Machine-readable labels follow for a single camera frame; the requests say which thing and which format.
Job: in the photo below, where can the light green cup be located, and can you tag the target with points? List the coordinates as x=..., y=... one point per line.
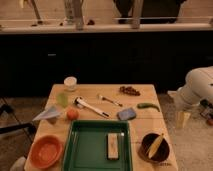
x=62, y=99

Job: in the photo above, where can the wooden table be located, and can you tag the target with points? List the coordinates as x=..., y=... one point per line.
x=147, y=120

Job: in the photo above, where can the red orange apple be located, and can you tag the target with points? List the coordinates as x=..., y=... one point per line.
x=72, y=114

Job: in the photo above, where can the white lidded jar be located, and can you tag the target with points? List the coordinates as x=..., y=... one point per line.
x=70, y=83

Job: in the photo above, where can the white paper plane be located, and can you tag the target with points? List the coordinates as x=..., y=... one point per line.
x=50, y=112

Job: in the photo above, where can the metal fork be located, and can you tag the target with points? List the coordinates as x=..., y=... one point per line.
x=109, y=100

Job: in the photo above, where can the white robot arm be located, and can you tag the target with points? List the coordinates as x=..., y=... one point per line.
x=198, y=86

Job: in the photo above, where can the green plastic tray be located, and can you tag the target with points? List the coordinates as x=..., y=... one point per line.
x=86, y=146

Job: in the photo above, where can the yellow banana peel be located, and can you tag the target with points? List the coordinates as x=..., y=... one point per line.
x=154, y=146

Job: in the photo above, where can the dark brown bowl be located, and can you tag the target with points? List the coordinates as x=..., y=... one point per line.
x=162, y=152

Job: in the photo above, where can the orange plastic bowl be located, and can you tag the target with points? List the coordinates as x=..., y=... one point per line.
x=45, y=152

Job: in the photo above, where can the blue sponge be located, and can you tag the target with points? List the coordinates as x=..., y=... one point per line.
x=126, y=114

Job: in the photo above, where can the white handled tool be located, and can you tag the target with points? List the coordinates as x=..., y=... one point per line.
x=80, y=102

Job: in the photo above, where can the wooden block in tray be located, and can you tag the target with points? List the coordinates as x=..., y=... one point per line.
x=112, y=146

